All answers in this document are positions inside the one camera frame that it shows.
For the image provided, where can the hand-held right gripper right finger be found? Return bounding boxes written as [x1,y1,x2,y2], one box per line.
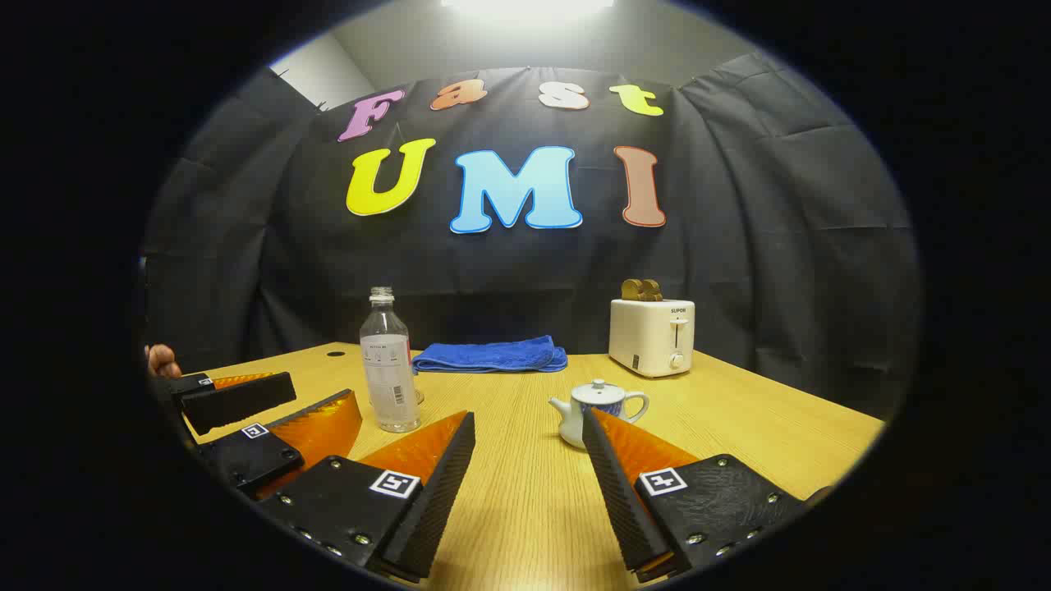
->
[580,405,834,585]

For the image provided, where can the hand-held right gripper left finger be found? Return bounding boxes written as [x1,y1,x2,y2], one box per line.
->
[256,410,477,585]

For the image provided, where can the white blue teacup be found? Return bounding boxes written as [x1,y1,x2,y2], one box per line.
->
[548,392,650,450]

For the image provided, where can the clear plastic water bottle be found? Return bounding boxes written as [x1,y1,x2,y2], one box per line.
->
[360,286,423,433]

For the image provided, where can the blue folded towel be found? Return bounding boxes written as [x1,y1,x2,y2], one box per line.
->
[408,335,569,374]

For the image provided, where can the white toaster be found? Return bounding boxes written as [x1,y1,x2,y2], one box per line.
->
[608,298,696,378]

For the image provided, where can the black backdrop cloth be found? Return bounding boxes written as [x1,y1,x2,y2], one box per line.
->
[141,53,920,419]

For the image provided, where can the ceiling light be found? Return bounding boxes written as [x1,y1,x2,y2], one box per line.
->
[439,0,617,11]

